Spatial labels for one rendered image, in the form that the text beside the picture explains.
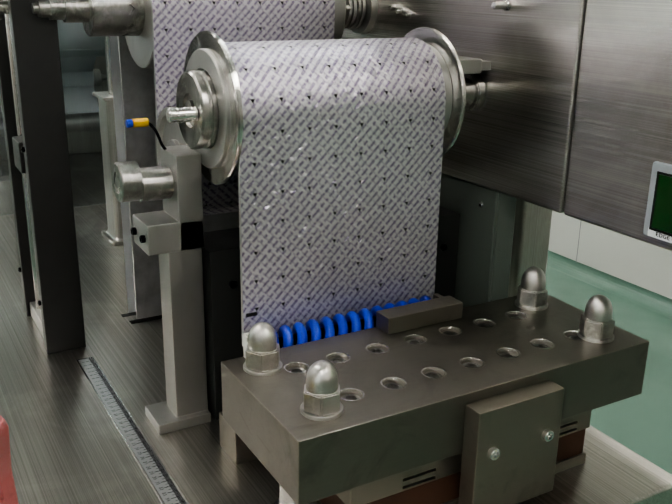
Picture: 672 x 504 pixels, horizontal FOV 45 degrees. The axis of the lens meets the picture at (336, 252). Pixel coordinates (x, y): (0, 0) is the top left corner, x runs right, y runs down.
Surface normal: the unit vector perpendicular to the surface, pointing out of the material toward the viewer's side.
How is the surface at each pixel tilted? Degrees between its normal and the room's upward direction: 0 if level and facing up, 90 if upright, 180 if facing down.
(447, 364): 0
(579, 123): 90
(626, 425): 0
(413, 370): 0
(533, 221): 90
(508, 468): 90
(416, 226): 90
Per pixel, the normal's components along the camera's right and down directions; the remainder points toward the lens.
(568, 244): -0.87, 0.15
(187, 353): 0.50, 0.29
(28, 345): 0.02, -0.95
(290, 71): 0.40, -0.38
